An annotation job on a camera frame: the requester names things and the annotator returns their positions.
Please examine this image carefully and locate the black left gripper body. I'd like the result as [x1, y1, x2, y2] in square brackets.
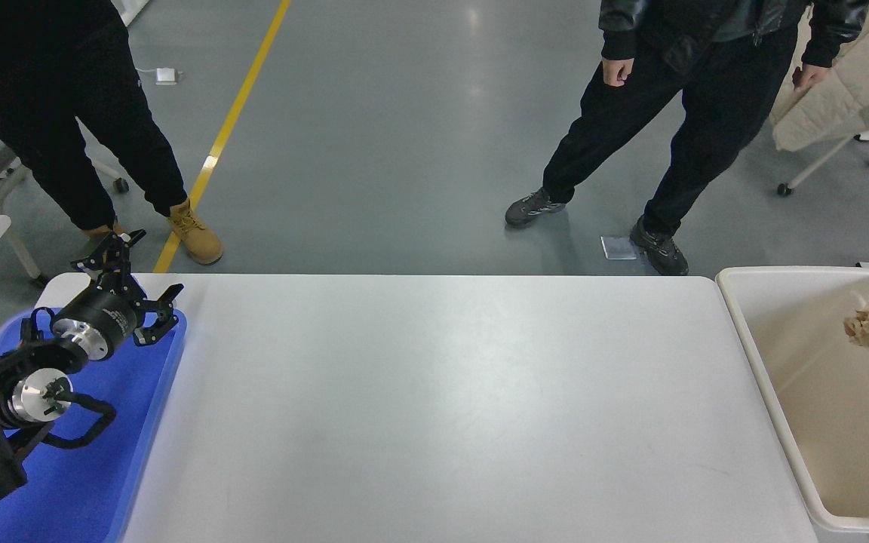
[65, 288, 143, 351]

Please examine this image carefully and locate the tan paper ball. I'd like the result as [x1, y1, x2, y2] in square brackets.
[843, 308, 869, 354]

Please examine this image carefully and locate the person's left hand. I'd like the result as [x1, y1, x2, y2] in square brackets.
[791, 64, 831, 95]

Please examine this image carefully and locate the person's right hand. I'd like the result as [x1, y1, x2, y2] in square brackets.
[601, 59, 635, 87]

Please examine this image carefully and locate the large pale plastic bin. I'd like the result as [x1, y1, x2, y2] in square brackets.
[715, 266, 869, 538]

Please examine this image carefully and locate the blue plastic tray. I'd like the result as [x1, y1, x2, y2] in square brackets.
[0, 308, 188, 543]

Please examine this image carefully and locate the person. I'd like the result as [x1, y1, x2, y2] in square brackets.
[0, 0, 224, 266]
[505, 0, 869, 277]

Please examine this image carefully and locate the large cream quilted coat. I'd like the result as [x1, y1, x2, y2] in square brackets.
[770, 0, 869, 152]

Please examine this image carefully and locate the silver floor plate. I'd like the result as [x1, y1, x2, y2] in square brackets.
[600, 236, 637, 262]

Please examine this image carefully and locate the white frame caster chair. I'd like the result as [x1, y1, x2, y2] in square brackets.
[776, 113, 869, 198]

